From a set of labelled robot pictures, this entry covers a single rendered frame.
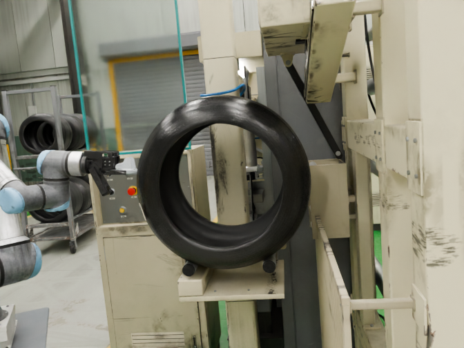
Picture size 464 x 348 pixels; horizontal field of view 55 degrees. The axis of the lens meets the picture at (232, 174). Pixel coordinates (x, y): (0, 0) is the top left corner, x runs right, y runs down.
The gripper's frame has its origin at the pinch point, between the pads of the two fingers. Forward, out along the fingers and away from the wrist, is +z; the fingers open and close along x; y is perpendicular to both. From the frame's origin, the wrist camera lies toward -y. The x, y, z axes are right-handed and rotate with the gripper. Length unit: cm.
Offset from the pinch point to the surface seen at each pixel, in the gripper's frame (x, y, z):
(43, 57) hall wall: 963, 141, -576
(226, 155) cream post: 28.5, 4.8, 28.0
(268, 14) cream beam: -33, 49, 46
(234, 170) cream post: 28.6, -1.4, 31.7
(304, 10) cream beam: -33, 49, 55
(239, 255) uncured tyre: -12.4, -24.1, 38.8
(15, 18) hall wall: 966, 238, -651
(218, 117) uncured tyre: -12.6, 21.0, 30.2
